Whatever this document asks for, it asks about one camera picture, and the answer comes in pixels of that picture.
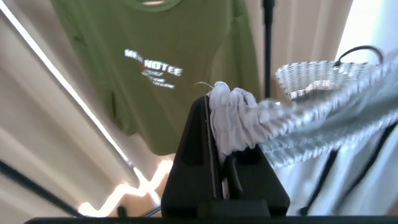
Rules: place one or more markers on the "green printed shirt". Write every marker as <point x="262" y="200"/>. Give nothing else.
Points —
<point x="186" y="31"/>

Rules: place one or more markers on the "beige curtain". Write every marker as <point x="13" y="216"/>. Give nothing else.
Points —
<point x="31" y="109"/>

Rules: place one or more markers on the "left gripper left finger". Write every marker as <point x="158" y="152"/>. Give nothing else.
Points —
<point x="189" y="183"/>

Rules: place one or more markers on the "pale grey garment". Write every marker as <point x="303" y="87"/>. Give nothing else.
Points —
<point x="236" y="118"/>

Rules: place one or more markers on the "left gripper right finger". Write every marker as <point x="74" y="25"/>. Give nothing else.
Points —
<point x="261" y="186"/>

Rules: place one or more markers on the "black clothes rack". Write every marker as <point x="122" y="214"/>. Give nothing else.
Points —
<point x="268" y="46"/>

